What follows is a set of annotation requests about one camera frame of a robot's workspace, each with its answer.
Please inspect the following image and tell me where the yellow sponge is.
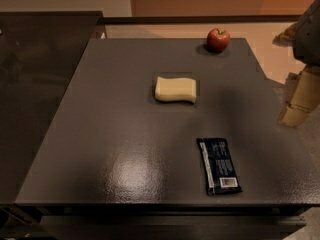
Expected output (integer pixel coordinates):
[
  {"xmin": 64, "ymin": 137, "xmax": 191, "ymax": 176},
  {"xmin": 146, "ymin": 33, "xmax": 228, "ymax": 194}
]
[{"xmin": 154, "ymin": 77, "xmax": 197, "ymax": 103}]

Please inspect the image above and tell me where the dark blue snack wrapper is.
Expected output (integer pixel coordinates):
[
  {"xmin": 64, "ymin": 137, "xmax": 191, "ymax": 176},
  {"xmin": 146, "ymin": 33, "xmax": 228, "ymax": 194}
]
[{"xmin": 197, "ymin": 138, "xmax": 242, "ymax": 195}]

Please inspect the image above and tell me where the red apple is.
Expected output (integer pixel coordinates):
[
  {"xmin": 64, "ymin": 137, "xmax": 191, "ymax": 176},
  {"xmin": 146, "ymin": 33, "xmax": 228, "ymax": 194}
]
[{"xmin": 207, "ymin": 28, "xmax": 230, "ymax": 53}]

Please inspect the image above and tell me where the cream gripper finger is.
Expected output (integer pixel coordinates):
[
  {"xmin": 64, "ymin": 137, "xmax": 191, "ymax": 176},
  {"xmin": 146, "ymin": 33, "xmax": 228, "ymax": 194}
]
[{"xmin": 279, "ymin": 65, "xmax": 320, "ymax": 127}]

